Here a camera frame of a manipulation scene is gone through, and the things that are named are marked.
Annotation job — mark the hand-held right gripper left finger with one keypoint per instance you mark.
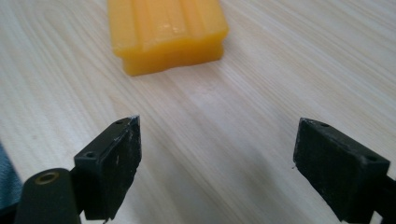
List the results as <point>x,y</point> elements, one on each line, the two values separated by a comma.
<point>107,174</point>

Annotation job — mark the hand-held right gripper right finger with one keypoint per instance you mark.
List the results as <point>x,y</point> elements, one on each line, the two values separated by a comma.
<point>336,168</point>

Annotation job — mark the yellow soap bar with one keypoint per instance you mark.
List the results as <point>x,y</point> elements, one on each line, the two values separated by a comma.
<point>165,34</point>

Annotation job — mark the blue cloth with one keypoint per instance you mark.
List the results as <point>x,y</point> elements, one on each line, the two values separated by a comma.
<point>7,180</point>

